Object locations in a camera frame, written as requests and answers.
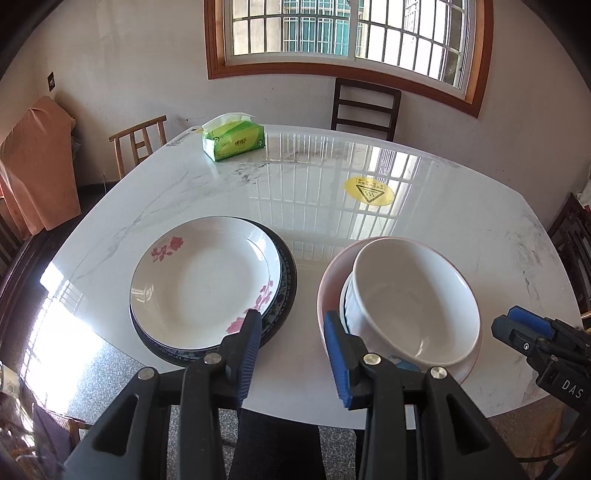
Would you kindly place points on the white plate with red flowers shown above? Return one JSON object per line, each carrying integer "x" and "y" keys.
{"x": 207, "y": 281}

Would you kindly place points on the wood-framed barred window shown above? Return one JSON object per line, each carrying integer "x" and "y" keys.
{"x": 346, "y": 27}

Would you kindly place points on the plain pink bowl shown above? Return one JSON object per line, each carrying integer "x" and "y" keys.
{"x": 330, "y": 286}

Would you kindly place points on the person's dark trousers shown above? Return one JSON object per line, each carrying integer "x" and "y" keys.
{"x": 277, "y": 447}

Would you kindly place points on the yellow round sticker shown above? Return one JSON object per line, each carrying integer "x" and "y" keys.
{"x": 369, "y": 190}

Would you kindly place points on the blue floral patterned plate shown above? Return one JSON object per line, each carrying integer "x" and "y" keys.
{"x": 288, "y": 286}

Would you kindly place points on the dark wooden chair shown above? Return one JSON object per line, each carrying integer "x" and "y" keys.
{"x": 364, "y": 108}

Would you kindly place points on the orange cloth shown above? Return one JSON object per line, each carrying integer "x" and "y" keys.
{"x": 39, "y": 166}

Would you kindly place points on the dark wall switch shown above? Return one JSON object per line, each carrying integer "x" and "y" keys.
{"x": 51, "y": 81}

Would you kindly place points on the ribbed white and pink bowl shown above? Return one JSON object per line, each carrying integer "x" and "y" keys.
{"x": 406, "y": 295}

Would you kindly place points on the green tissue pack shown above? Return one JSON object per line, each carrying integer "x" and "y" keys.
{"x": 235, "y": 141}

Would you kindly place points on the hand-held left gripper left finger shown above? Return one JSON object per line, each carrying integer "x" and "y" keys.
{"x": 251, "y": 355}

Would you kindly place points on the dark carved wooden furniture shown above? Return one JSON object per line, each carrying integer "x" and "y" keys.
{"x": 572, "y": 249}

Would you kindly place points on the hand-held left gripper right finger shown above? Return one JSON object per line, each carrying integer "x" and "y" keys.
{"x": 334, "y": 360}

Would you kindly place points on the light wooden chair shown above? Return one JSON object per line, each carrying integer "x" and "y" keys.
{"x": 138, "y": 138}

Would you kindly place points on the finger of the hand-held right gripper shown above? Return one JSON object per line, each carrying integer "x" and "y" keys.
{"x": 531, "y": 318}
{"x": 517, "y": 339}

